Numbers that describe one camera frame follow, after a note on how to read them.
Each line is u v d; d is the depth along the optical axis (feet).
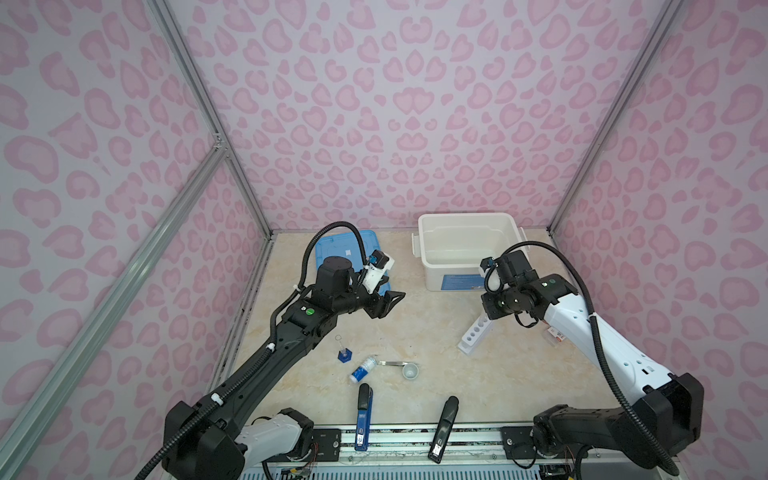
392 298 2.17
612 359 1.43
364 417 2.43
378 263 2.04
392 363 2.85
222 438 1.23
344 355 2.88
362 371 2.70
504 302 2.19
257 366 1.48
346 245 3.81
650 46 2.42
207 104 2.75
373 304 2.14
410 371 2.75
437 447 2.30
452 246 3.11
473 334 2.88
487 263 2.41
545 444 2.14
